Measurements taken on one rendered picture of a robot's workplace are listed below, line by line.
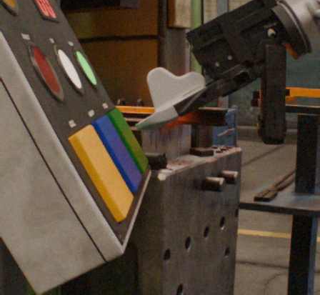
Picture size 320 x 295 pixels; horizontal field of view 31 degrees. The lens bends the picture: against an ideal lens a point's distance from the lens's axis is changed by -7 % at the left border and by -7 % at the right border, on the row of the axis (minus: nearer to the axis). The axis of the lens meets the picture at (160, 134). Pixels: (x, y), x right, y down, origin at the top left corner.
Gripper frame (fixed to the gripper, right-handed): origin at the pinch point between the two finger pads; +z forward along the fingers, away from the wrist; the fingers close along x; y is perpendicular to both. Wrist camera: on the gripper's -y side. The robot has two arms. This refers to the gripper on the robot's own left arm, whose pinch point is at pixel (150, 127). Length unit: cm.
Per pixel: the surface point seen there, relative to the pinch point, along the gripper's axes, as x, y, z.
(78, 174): 26.5, 1.2, 3.3
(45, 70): 21.2, 9.4, 2.8
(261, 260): -252, -113, 9
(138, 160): 3.4, -2.2, 2.5
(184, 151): -51, -10, 2
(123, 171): 13.6, -1.5, 2.6
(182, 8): -77, 17, -13
